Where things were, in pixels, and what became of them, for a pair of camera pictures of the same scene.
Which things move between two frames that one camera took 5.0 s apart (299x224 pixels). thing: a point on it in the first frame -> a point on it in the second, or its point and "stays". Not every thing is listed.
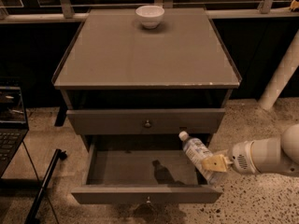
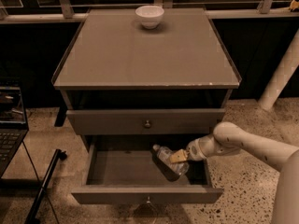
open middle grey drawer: (144, 170) stays
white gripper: (241, 158) -> (193, 150)
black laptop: (14, 125) stays
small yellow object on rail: (293, 5) stays
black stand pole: (45, 183) stays
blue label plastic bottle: (198, 150) -> (174, 171)
